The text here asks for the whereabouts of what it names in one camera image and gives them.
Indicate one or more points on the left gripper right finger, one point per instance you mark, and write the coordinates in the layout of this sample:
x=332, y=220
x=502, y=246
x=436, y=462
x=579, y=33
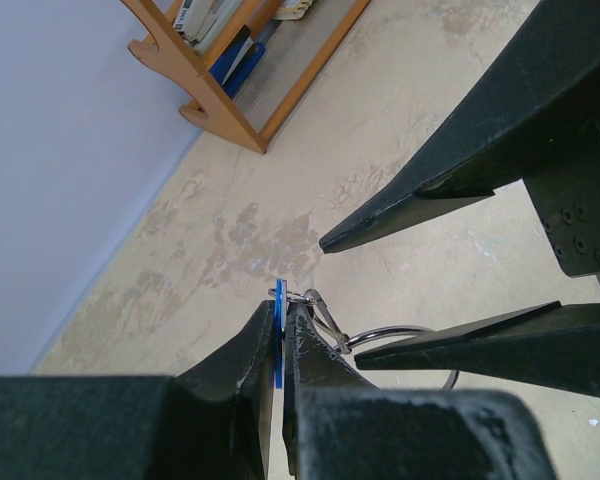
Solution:
x=338, y=425

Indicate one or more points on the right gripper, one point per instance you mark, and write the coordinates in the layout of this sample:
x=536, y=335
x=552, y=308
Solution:
x=544, y=84

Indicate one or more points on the small comb binding piece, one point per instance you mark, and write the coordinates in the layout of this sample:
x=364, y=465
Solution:
x=291, y=10

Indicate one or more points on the large metal keyring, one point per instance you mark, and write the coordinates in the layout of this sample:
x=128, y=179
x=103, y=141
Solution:
x=381, y=333

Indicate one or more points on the wooden shelf rack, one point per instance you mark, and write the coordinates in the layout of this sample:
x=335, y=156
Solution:
x=296, y=52

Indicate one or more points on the bunch of metal keys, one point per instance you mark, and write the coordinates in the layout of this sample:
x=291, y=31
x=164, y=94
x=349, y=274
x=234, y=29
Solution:
x=323, y=318

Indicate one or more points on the white stapler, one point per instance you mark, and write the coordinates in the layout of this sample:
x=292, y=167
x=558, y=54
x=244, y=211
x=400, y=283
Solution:
x=199, y=22

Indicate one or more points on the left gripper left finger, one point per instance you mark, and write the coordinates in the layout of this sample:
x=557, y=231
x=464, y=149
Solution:
x=212, y=421

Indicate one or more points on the blue stapler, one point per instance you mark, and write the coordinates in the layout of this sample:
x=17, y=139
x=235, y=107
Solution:
x=238, y=60

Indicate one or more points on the blue key tag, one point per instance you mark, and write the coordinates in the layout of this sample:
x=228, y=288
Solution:
x=280, y=316

